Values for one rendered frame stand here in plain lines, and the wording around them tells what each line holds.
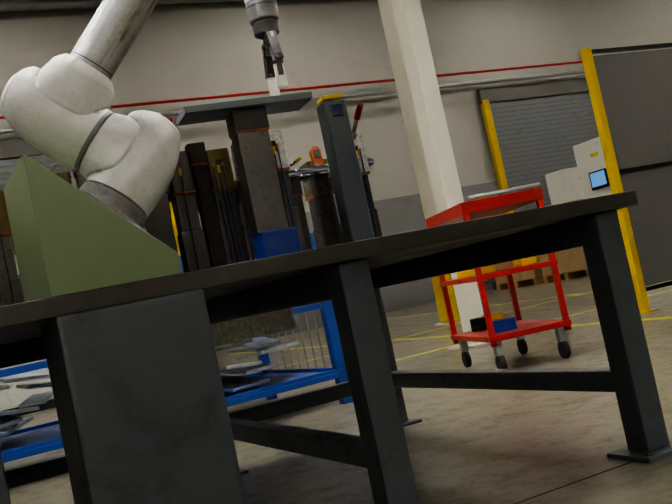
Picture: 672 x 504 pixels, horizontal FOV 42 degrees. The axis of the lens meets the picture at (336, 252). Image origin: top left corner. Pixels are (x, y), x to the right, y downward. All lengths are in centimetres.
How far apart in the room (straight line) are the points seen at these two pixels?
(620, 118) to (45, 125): 549
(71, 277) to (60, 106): 38
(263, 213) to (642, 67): 516
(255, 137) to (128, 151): 61
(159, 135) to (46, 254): 37
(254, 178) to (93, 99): 63
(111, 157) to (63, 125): 12
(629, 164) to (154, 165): 533
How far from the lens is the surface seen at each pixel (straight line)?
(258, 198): 242
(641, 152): 701
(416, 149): 999
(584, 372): 261
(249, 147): 244
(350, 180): 251
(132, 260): 182
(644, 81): 721
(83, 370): 177
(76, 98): 195
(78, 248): 180
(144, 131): 195
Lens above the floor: 59
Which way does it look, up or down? 3 degrees up
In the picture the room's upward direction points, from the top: 12 degrees counter-clockwise
